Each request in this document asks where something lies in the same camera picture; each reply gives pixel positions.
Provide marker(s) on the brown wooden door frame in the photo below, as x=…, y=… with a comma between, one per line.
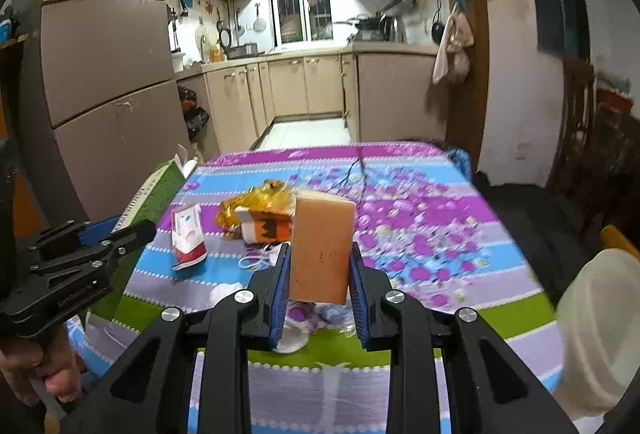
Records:
x=467, y=114

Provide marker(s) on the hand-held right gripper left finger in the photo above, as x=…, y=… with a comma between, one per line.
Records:
x=277, y=301

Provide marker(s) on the yellow wooden chair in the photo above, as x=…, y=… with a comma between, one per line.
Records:
x=620, y=239

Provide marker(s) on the yellow plastic wrapper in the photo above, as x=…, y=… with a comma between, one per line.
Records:
x=260, y=200

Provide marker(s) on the white plastic bucket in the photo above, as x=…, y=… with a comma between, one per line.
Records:
x=600, y=339

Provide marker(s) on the hanging black pan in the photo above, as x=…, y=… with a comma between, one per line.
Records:
x=438, y=30

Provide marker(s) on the hanging strainer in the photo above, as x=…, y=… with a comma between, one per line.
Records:
x=258, y=20

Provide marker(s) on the black plastic bags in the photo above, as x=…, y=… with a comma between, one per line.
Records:
x=195, y=114

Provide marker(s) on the red basin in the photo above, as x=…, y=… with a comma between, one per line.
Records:
x=616, y=100

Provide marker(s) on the orange and white carton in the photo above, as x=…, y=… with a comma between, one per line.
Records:
x=265, y=229

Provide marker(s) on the dark wooden table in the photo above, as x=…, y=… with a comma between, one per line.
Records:
x=620, y=154

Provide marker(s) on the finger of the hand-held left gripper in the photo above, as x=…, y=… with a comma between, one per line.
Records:
x=132, y=236
x=100, y=229

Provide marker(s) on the dark wooden chair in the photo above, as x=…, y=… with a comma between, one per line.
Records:
x=577, y=114

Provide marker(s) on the bin with blue bag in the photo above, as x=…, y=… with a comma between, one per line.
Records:
x=461, y=160

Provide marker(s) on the white and red packet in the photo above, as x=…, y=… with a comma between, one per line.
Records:
x=187, y=234

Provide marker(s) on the striped floral tablecloth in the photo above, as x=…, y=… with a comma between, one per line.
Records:
x=425, y=224

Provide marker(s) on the steel kettle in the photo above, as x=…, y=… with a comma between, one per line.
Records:
x=392, y=28

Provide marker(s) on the grey metal pot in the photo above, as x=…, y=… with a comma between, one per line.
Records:
x=243, y=50

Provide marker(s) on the person's left hand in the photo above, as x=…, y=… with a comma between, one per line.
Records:
x=50, y=369

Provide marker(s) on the gas stove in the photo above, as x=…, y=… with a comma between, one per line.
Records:
x=367, y=36

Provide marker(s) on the orange bottle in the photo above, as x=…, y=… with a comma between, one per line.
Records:
x=217, y=53

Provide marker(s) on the beige refrigerator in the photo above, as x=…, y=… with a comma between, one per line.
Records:
x=110, y=64

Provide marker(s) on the black frying pan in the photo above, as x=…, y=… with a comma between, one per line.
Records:
x=360, y=21

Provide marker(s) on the hanging beige cloth bag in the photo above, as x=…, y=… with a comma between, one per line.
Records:
x=452, y=49

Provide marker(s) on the white tissue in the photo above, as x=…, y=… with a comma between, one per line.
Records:
x=295, y=336

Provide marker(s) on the beige kitchen base cabinets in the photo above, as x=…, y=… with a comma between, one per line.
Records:
x=320, y=84

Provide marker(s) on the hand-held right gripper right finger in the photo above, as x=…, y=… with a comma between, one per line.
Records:
x=360, y=301

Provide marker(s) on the tan rectangular sponge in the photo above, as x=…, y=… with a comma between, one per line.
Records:
x=320, y=249

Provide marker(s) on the green cardboard box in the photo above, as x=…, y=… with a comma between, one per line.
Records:
x=160, y=194

